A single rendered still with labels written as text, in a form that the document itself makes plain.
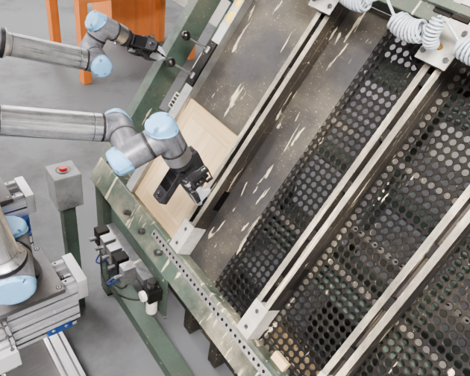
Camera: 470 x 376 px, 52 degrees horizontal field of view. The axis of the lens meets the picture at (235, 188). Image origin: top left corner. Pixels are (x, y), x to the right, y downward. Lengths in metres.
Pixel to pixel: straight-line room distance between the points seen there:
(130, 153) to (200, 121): 0.79
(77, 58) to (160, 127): 0.66
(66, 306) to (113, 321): 1.08
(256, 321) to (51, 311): 0.67
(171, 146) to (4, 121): 0.39
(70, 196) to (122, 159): 1.08
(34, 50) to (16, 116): 0.51
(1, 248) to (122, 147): 0.39
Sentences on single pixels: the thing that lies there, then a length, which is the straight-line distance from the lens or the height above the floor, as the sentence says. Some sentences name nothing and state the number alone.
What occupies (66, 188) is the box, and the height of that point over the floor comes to 0.87.
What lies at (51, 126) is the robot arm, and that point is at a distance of 1.27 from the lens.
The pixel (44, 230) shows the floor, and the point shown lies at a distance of 3.33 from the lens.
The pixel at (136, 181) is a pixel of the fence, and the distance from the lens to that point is 2.13.
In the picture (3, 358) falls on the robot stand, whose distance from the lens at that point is 1.60.
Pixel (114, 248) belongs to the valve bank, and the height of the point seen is 0.76.
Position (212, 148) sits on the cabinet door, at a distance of 1.88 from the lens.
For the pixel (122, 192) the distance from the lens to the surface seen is 2.17.
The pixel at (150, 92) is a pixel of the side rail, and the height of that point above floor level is 1.22.
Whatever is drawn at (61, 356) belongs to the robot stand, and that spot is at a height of 0.23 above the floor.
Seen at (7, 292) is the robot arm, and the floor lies 1.21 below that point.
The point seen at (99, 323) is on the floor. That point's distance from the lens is 2.79.
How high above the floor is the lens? 2.25
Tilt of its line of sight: 38 degrees down
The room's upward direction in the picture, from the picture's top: 9 degrees clockwise
